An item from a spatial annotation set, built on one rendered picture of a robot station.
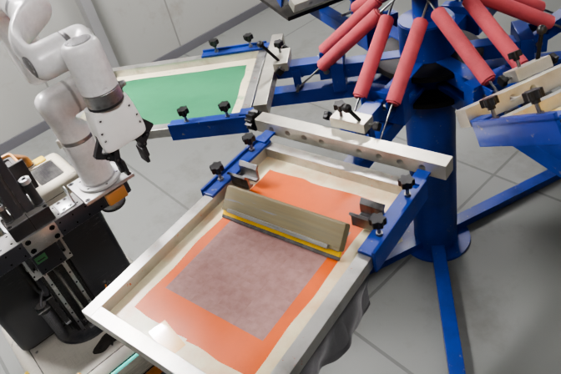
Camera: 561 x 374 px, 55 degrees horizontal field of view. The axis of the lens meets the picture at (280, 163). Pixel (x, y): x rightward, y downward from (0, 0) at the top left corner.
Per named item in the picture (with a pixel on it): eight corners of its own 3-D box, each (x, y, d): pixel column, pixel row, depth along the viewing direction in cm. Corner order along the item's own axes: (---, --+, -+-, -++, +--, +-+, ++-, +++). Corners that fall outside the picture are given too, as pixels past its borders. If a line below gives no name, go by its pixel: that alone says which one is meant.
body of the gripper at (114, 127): (116, 79, 113) (136, 123, 120) (73, 103, 109) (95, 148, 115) (133, 88, 108) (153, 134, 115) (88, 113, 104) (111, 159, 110)
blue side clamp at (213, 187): (217, 209, 168) (211, 194, 164) (206, 205, 171) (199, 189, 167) (274, 154, 185) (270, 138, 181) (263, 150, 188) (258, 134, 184)
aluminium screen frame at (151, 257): (256, 435, 109) (252, 426, 107) (87, 320, 143) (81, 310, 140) (425, 193, 154) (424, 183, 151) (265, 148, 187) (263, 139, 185)
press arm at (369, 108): (357, 145, 171) (355, 133, 168) (341, 141, 174) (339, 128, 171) (383, 116, 180) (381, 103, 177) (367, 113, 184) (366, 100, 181)
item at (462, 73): (492, 155, 163) (494, 123, 156) (285, 108, 208) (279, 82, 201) (569, 32, 209) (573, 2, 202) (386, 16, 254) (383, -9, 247)
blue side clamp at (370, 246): (376, 272, 137) (374, 254, 132) (360, 265, 139) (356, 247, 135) (428, 198, 153) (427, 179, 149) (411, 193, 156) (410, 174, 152)
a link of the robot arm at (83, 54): (36, 36, 107) (78, 16, 111) (59, 82, 113) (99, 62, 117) (66, 52, 97) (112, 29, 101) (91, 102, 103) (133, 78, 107)
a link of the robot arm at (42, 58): (49, 13, 120) (102, 64, 112) (-7, 38, 114) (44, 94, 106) (37, -20, 113) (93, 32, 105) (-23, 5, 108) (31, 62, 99)
